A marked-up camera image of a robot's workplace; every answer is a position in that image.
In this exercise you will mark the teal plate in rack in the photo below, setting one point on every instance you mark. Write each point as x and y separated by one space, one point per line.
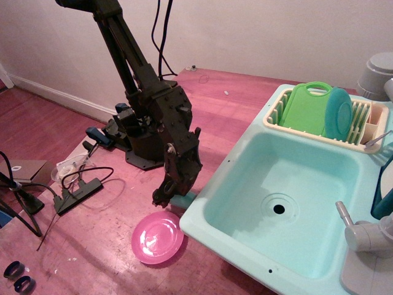
338 115

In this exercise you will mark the brown cardboard box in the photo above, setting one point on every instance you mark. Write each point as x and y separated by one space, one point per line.
32 171

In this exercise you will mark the grey toy faucet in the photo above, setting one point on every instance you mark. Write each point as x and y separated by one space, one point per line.
365 236

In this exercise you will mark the light teal toy sink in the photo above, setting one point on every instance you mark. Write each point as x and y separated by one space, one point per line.
270 207

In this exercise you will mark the clear plastic cup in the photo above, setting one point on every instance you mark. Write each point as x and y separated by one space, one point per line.
61 174

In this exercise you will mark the cream dish rack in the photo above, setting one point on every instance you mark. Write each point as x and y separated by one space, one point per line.
369 122

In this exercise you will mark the blue clamp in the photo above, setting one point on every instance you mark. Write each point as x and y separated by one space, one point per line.
99 138

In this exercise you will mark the teal plastic cup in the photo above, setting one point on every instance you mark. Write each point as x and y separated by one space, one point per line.
183 201

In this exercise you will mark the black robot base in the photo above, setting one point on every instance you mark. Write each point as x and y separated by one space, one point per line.
136 137

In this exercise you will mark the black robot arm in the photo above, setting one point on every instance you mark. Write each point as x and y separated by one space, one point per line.
155 124

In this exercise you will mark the green cutting board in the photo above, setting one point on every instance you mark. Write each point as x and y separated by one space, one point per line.
305 109

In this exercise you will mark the dark teal pitcher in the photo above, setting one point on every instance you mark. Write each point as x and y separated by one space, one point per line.
382 203

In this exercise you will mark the pink plastic plate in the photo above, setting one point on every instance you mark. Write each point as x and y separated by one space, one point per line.
157 238

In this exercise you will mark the black usb hub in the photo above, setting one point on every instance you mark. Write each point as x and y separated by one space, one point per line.
70 200

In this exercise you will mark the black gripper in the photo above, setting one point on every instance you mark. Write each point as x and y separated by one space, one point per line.
181 171

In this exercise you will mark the grey cylinder container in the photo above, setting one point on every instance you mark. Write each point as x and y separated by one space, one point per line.
375 83

